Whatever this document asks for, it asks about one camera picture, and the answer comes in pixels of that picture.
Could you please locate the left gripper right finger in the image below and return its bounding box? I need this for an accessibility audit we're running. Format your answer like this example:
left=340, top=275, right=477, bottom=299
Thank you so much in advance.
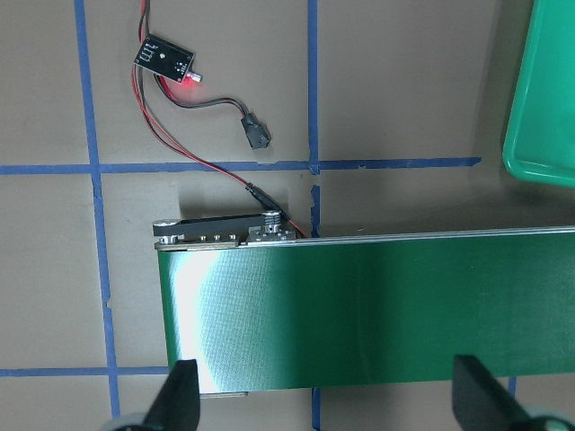
left=452, top=353, right=575, bottom=431

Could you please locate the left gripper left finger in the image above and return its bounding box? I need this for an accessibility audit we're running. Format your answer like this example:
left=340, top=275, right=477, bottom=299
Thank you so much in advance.
left=102, top=357, right=201, bottom=431

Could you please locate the green conveyor belt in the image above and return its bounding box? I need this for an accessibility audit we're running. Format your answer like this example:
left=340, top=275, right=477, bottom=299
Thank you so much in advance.
left=153, top=215, right=574, bottom=394

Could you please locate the green plastic tray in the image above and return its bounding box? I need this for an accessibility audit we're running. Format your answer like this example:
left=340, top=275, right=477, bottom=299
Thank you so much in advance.
left=502, top=1, right=574, bottom=188

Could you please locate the red black wire with board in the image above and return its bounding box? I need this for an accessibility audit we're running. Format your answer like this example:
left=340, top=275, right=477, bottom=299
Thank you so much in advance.
left=129, top=0, right=311, bottom=239

